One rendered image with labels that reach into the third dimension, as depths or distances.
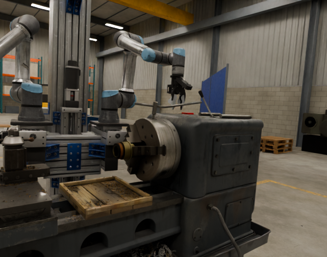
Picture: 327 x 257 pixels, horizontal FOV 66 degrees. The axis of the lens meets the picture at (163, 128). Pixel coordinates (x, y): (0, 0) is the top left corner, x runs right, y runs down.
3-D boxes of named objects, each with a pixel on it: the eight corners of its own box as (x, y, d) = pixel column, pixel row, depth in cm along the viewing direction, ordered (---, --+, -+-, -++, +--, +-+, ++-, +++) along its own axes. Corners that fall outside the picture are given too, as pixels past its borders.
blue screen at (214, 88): (187, 139, 1011) (192, 80, 989) (207, 140, 1010) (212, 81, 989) (202, 163, 600) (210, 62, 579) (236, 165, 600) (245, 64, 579)
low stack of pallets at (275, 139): (269, 147, 935) (270, 135, 931) (293, 151, 871) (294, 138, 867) (251, 149, 854) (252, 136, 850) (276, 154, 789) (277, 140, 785)
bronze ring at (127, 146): (128, 139, 127) (111, 139, 121) (138, 142, 119) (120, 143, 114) (127, 157, 128) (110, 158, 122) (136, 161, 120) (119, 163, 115)
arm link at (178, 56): (178, 50, 158) (188, 49, 152) (176, 68, 159) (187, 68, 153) (169, 48, 152) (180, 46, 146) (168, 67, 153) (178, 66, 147)
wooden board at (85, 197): (115, 182, 140) (116, 175, 140) (152, 205, 112) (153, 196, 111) (58, 190, 122) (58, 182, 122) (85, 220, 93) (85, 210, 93)
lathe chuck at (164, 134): (137, 166, 147) (144, 113, 141) (170, 188, 123) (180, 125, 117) (123, 168, 142) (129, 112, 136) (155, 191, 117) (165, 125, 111)
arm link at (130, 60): (111, 106, 191) (120, 31, 181) (127, 107, 201) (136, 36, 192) (120, 109, 183) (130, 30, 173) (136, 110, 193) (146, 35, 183)
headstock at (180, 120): (205, 165, 194) (209, 114, 191) (261, 183, 156) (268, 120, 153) (139, 175, 158) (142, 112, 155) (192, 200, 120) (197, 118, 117)
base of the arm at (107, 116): (95, 121, 185) (96, 107, 185) (115, 121, 193) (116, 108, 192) (101, 122, 172) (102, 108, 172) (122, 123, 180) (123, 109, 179)
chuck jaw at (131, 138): (143, 146, 131) (136, 126, 136) (147, 141, 128) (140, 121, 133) (123, 147, 125) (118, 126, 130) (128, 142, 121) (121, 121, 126)
